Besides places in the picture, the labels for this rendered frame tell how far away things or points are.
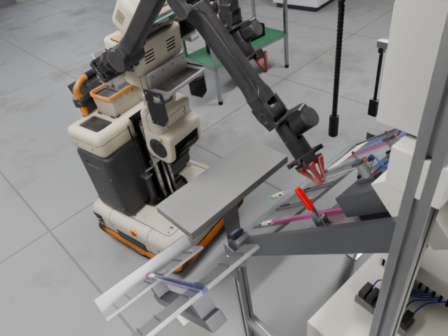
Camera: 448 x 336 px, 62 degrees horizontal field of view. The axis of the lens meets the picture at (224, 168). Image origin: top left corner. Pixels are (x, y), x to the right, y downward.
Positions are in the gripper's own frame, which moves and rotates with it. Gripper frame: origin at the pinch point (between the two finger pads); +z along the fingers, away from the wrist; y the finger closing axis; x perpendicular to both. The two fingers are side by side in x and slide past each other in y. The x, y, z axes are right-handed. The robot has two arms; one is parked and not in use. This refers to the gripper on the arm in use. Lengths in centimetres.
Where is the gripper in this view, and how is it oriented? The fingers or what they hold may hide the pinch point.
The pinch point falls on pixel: (321, 181)
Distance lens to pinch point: 110.2
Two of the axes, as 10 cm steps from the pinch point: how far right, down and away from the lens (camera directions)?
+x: -3.5, 2.4, 9.0
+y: 7.6, -4.9, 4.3
